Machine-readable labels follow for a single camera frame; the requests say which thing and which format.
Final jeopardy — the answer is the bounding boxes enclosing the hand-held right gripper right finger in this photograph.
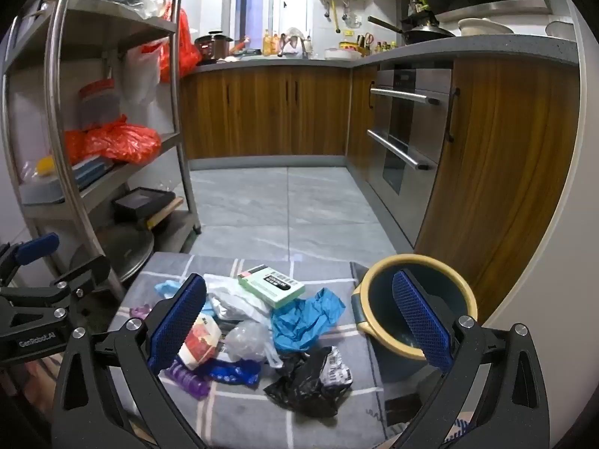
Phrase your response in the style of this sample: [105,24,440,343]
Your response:
[390,269,550,449]

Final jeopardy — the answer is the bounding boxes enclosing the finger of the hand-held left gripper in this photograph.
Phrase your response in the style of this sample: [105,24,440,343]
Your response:
[0,233,61,286]
[0,255,112,333]

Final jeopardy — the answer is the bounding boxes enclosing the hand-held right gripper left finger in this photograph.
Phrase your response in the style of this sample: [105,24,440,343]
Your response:
[51,272,209,449]

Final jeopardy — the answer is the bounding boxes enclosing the red white snack packet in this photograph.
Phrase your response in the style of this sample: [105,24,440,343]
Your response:
[178,313,222,368]

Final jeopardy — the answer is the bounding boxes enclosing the light blue face mask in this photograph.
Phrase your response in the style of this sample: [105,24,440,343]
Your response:
[154,280,213,315]

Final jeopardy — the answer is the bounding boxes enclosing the teal bin with yellow rim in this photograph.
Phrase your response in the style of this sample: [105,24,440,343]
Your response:
[352,253,479,384]

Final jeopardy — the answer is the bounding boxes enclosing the purple foil wrapper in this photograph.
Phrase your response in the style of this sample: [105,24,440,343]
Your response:
[161,360,211,400]

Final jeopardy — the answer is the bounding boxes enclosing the white tissue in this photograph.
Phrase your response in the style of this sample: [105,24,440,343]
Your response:
[204,274,256,297]

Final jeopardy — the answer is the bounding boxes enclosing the clear plastic bag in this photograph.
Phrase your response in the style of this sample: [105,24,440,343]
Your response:
[220,320,284,368]

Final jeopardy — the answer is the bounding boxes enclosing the dark blue wrapper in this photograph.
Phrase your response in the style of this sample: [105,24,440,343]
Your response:
[197,358,260,388]

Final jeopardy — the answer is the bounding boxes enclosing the printed wrapper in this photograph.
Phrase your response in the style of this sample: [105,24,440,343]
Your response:
[322,346,354,387]

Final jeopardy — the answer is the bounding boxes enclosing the green cardboard box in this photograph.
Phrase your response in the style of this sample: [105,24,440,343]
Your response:
[238,266,306,309]

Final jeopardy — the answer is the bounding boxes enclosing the blue paper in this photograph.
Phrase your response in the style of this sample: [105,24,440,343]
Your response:
[270,287,346,354]

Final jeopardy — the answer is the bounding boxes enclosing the black plastic bag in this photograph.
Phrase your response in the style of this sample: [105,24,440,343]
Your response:
[263,346,347,418]

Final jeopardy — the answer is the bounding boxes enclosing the round metal pan lid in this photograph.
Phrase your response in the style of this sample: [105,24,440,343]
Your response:
[70,224,155,286]

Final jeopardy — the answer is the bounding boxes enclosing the blue grey tray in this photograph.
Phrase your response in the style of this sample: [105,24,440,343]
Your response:
[70,156,115,185]

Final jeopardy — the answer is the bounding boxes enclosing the black box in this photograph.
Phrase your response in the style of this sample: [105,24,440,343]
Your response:
[112,187,176,225]

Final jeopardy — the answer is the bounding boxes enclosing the wooden board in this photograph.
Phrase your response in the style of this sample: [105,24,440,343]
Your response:
[147,196,184,230]

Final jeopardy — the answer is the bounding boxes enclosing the grey checked mat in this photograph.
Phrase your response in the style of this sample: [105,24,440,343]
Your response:
[107,253,422,449]

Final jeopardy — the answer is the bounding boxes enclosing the red plastic bag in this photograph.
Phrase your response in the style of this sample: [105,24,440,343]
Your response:
[66,114,162,164]
[140,2,202,82]

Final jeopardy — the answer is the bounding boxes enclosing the clear container with red lid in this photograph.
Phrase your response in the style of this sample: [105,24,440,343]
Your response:
[77,79,120,129]

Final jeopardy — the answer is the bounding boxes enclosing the tall wooden cabinet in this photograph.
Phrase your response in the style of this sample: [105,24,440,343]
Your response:
[414,56,581,323]

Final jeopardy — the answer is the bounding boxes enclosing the stainless steel oven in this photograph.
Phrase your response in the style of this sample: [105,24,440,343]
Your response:
[367,68,452,248]

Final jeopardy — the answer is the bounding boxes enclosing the white plastic bag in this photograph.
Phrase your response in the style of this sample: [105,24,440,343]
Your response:
[117,44,162,106]

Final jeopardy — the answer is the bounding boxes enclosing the wooden base cabinets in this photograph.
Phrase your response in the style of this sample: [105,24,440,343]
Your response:
[180,64,377,178]

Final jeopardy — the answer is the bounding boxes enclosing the metal shelf rack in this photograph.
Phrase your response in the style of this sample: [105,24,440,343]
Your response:
[0,0,202,291]

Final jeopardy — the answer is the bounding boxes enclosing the dark rice cooker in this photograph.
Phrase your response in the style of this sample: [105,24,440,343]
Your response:
[194,32,232,64]

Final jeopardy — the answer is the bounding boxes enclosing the grey countertop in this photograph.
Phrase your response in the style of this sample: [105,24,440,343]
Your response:
[192,35,581,73]

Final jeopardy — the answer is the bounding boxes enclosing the white pot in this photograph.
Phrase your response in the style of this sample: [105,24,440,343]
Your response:
[325,42,363,61]

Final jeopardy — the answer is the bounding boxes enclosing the black wok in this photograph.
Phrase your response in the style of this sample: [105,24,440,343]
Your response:
[367,14,454,45]

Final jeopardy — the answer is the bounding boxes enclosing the yellow bottles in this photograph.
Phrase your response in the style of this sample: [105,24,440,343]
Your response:
[262,29,282,57]

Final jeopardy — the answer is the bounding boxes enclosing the metal faucet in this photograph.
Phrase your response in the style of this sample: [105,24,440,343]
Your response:
[281,28,312,59]

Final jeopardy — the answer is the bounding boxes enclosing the white bowl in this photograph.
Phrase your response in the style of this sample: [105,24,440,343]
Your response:
[459,18,516,36]

